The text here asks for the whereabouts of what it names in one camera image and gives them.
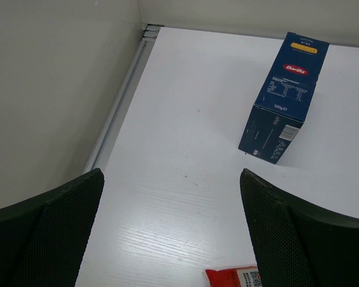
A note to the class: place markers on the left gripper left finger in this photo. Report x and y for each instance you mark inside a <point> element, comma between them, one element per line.
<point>43,239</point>

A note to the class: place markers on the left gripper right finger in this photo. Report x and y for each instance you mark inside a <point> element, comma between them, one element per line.
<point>295,242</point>

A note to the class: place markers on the blue Barilla pasta box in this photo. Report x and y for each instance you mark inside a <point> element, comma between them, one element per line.
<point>283,102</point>

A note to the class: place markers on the aluminium table edge rail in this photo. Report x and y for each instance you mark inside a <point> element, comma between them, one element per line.
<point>104,145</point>

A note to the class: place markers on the red spaghetti bag left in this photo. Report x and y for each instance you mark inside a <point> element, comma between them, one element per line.
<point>234,277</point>

